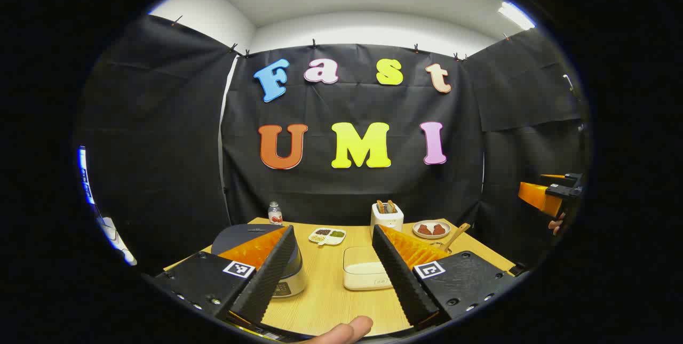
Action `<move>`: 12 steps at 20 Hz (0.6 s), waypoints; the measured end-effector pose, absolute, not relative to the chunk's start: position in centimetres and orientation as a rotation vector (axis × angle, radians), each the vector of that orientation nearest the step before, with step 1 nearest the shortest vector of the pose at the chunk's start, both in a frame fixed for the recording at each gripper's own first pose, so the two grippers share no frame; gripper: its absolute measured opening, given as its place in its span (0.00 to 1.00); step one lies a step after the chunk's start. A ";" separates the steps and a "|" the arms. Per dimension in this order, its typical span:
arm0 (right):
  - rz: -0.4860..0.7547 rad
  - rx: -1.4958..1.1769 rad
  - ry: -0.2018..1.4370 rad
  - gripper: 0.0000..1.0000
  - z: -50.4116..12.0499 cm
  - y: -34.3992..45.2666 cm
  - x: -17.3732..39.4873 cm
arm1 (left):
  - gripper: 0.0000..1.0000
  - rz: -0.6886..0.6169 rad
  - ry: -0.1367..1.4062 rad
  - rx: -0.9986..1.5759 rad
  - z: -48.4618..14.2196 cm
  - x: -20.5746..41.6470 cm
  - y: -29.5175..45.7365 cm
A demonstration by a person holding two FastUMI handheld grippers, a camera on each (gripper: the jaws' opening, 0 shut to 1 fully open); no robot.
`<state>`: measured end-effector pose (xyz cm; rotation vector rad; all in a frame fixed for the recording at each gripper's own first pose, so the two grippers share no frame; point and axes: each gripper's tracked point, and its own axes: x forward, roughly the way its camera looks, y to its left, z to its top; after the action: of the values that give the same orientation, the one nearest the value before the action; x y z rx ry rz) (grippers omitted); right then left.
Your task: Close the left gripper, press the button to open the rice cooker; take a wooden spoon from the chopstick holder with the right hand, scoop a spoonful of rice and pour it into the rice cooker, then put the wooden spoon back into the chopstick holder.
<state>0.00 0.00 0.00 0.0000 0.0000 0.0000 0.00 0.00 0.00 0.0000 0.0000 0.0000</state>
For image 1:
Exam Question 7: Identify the computer monitor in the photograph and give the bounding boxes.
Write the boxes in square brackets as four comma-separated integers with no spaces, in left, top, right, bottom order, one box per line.
[77,146,96,206]

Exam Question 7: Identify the small ceiling light panel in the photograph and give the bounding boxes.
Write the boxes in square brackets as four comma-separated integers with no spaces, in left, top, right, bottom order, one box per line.
[499,2,536,31]

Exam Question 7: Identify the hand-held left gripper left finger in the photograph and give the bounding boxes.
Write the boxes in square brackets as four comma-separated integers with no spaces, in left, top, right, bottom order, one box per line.
[152,225,297,329]

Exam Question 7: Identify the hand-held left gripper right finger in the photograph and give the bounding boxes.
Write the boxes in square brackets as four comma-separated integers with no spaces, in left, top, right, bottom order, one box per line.
[372,224,515,331]

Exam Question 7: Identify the white papers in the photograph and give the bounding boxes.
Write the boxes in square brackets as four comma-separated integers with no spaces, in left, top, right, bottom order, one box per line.
[99,216,137,266]

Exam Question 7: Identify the white toaster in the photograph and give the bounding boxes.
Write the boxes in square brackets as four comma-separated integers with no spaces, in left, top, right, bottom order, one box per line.
[370,203,404,238]

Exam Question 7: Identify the round white plate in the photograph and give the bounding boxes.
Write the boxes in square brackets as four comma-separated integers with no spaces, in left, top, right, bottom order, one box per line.
[412,220,451,239]

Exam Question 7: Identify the wooden spoon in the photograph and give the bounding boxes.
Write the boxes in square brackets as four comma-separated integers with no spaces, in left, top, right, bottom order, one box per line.
[440,223,471,253]

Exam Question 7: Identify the white rice box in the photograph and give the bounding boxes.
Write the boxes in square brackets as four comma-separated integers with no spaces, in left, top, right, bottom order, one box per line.
[343,246,394,291]

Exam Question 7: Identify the white divided spice dish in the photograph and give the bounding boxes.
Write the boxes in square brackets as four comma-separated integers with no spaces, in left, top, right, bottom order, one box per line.
[308,227,347,246]

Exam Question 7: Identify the silver black rice cooker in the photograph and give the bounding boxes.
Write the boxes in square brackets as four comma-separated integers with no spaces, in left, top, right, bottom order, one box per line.
[211,223,307,298]

